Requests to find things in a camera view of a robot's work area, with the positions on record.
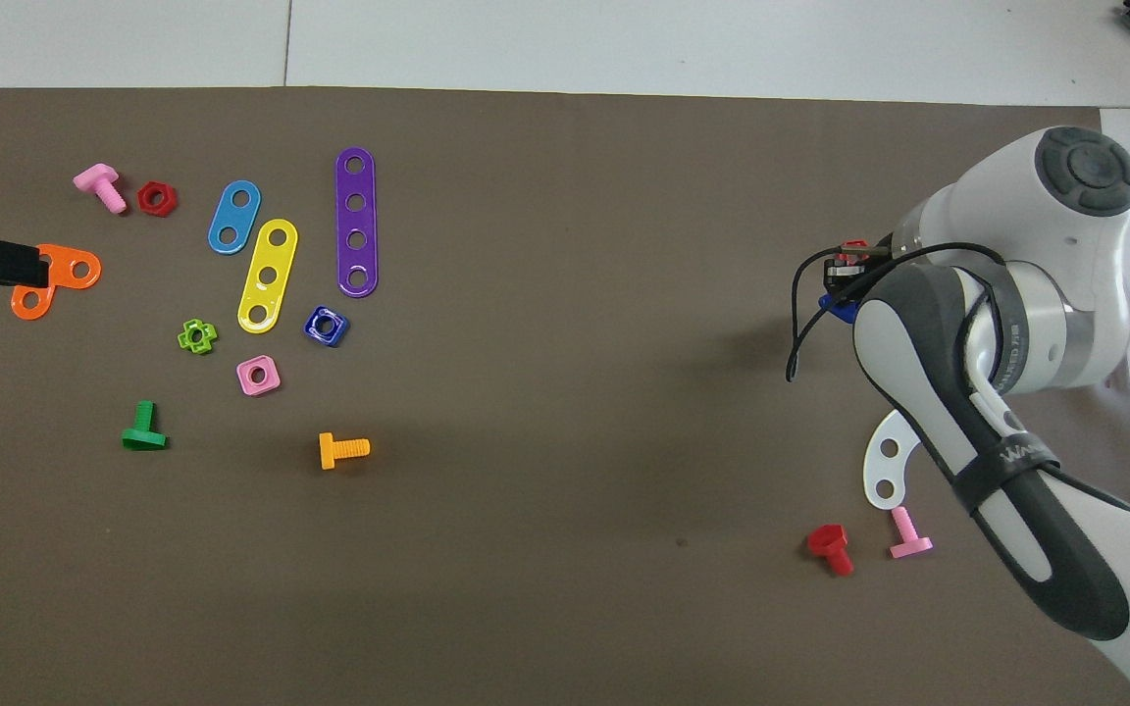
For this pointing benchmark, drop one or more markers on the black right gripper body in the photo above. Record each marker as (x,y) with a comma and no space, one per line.
(864,270)

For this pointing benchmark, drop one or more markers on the blue triangle-head bolt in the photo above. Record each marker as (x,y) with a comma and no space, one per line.
(840,310)

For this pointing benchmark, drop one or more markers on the blue square nut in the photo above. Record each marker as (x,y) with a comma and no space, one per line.
(313,331)

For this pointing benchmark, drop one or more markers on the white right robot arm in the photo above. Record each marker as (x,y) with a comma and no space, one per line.
(1046,392)

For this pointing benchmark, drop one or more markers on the red hexagonal nut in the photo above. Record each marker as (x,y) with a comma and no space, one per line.
(854,245)
(149,188)

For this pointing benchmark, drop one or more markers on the orange angled three-hole plate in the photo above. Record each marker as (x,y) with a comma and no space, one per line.
(65,284)

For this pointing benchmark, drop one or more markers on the pink plastic bolt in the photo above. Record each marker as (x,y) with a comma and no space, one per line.
(99,181)
(908,539)

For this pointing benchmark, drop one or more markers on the lime green cross nut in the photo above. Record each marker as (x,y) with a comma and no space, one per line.
(187,336)

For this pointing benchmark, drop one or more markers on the white curved five-hole plate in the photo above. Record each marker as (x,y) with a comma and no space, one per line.
(874,471)

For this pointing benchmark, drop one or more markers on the dark green plastic bolt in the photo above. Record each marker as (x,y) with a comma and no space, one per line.
(143,431)

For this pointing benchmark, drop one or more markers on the blue two-hole plate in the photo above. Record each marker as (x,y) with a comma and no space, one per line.
(224,235)

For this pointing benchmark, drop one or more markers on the pink square nut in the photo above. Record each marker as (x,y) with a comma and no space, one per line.
(246,382)

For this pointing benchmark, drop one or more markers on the yellow three-hole plate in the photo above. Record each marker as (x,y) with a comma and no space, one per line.
(273,255)

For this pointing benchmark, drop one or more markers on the red hex-head bolt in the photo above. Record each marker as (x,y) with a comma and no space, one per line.
(828,541)

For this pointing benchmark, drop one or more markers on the purple four-hole plate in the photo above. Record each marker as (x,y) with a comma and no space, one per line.
(356,221)

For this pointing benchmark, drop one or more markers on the orange plastic bolt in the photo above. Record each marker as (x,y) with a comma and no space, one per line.
(334,451)

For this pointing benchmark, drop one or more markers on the brown table mat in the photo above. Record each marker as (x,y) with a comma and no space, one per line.
(565,549)

